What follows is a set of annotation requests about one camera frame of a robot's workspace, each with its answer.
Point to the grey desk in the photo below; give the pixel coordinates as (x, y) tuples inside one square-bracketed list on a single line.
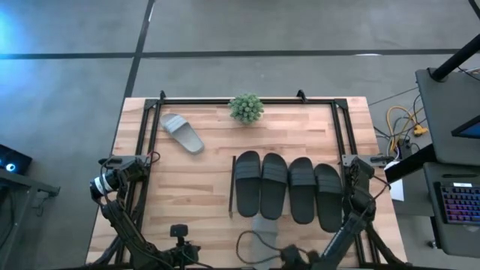
[(446, 105)]

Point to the wooden shelf with black legs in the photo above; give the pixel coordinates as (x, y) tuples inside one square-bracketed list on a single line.
[(232, 187)]

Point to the black monitor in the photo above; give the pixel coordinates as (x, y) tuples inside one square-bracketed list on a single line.
[(470, 130)]

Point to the grey side table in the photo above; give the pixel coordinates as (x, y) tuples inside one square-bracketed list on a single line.
[(22, 183)]

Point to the black device with blue light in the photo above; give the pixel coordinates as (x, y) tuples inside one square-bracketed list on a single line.
[(17, 159)]

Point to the white paper sheet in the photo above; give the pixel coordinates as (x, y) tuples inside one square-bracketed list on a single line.
[(396, 191)]

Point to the backlit black keyboard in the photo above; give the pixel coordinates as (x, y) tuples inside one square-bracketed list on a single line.
[(459, 204)]

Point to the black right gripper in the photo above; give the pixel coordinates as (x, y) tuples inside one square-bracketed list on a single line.
[(296, 258)]

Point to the grey rubber slide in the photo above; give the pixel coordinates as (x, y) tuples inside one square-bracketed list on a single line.
[(264, 225), (185, 137)]

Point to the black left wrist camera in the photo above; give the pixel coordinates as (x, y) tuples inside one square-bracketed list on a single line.
[(179, 230)]

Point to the green plant in white pot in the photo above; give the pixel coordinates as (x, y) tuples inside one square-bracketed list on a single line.
[(245, 108)]

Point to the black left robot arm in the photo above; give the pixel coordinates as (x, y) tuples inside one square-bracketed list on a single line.
[(123, 225)]

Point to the black rubber slide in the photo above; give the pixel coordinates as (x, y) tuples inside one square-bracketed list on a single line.
[(273, 191), (247, 187), (328, 202), (301, 195)]

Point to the black aluminium table frame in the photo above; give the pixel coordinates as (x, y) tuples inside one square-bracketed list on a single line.
[(187, 101)]

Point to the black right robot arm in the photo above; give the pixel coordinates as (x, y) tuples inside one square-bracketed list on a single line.
[(360, 198)]

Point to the black diagonal beam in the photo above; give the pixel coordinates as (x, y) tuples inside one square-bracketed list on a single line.
[(410, 165)]

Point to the black pole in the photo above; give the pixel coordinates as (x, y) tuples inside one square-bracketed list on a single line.
[(453, 60)]

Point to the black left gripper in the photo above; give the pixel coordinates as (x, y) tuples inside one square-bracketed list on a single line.
[(183, 257)]

